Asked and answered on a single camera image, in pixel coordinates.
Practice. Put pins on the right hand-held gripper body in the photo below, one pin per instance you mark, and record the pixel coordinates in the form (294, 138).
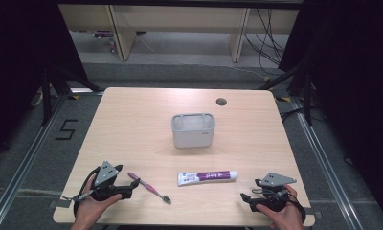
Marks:
(275, 179)

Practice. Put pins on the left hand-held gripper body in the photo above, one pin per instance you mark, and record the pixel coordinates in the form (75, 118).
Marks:
(106, 174)

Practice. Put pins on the pink toothbrush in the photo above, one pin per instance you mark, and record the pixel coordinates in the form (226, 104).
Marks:
(148, 187)

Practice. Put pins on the white and purple toothpaste tube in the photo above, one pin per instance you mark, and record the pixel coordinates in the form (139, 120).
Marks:
(208, 176)

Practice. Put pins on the grey plastic holder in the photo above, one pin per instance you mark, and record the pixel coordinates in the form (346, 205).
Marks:
(192, 135)

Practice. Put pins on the person's left hand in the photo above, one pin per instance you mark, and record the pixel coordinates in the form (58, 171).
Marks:
(92, 209)

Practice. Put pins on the person's right hand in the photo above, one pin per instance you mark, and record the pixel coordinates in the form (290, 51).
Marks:
(287, 215)

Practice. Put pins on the grey tape strip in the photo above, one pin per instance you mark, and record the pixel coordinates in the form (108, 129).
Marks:
(60, 203)
(317, 214)

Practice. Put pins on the yellow and black tape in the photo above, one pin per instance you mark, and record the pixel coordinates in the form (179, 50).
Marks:
(73, 96)
(283, 99)

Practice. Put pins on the black metal stand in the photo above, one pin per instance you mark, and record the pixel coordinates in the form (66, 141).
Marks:
(46, 96)
(307, 96)

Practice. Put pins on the light wooden desk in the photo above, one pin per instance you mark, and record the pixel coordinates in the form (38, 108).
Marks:
(180, 19)

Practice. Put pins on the aluminium floor rail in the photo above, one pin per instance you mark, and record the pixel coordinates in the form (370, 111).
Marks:
(23, 166)
(323, 166)

